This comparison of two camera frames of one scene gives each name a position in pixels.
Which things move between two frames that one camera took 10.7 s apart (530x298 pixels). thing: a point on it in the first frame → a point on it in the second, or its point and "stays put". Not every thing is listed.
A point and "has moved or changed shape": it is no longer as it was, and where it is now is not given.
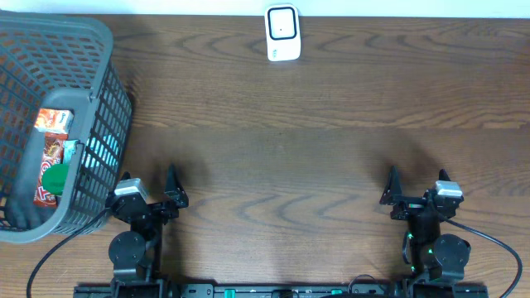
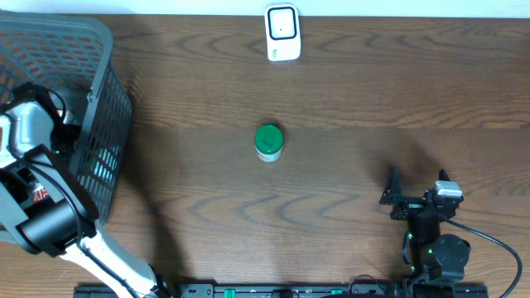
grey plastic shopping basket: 50,62 stays put
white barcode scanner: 282,31 stays put
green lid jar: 54,178 has moved or changed shape
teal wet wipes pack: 101,150 → 105,165
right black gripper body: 409,207 stays put
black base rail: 281,290 stays put
